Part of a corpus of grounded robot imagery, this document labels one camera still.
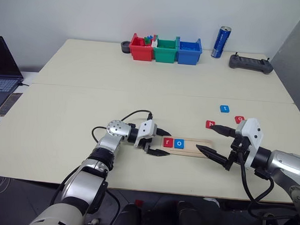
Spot red letter block r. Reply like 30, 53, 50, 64
162, 136, 175, 149

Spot green plastic bin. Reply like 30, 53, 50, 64
152, 35, 181, 64

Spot small coloured toy bricks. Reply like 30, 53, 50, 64
142, 34, 154, 46

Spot tall blue drink can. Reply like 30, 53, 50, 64
210, 25, 232, 60

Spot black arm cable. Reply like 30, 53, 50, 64
91, 107, 155, 147
236, 148, 276, 221

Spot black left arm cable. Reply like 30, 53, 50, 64
91, 107, 155, 147

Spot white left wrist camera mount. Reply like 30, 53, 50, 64
133, 118, 157, 148

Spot long wooden tray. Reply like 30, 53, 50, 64
150, 135, 215, 160

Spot dark open laptop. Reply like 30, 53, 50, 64
0, 36, 26, 111

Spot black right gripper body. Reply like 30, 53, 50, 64
226, 132, 251, 172

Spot white plastic piece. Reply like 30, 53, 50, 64
150, 34, 159, 49

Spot blue plastic bin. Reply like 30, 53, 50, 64
176, 37, 203, 66

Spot wide dark rounded shape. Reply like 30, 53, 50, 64
176, 200, 220, 225

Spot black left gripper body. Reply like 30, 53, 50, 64
139, 127, 162, 154

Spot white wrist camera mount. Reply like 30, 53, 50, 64
133, 118, 157, 148
233, 117, 265, 171

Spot narrow dark rounded shape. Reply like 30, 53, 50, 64
115, 203, 143, 225

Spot blue letter block o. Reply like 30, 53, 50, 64
173, 137, 186, 150

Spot red plastic bin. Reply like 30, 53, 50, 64
128, 32, 156, 62

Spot dark slim remote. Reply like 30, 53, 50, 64
0, 92, 23, 118

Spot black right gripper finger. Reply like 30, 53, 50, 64
195, 144, 229, 169
210, 124, 237, 138

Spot black round holder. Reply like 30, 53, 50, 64
120, 40, 133, 54

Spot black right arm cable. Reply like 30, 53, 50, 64
236, 148, 276, 221

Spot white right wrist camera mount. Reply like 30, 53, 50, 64
233, 117, 265, 171

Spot grey handheld controller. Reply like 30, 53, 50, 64
228, 51, 275, 75

